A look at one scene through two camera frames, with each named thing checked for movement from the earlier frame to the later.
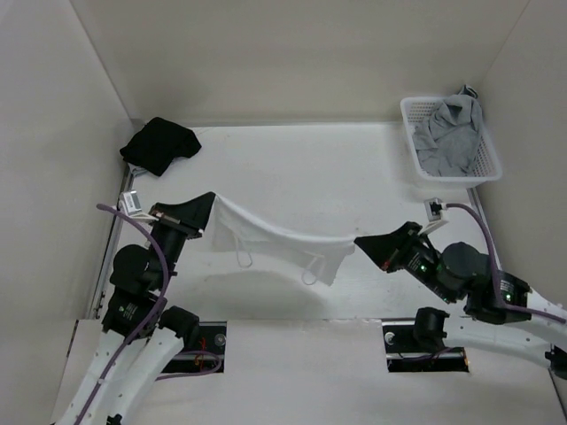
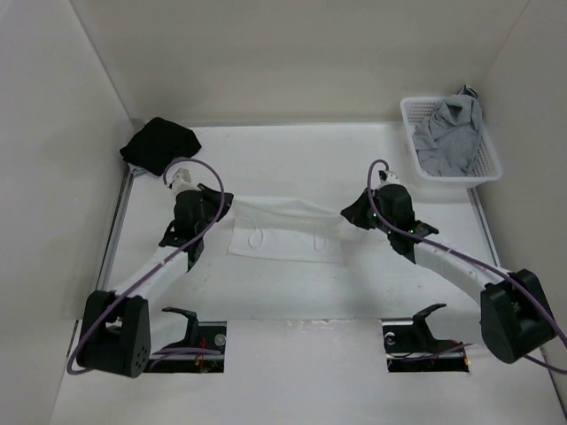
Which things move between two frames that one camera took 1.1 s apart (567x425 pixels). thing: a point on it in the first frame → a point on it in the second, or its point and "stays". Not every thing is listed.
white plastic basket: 485,166 stays
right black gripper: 383,249 → 354,212
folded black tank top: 156,146 stays
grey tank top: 446,143 stays
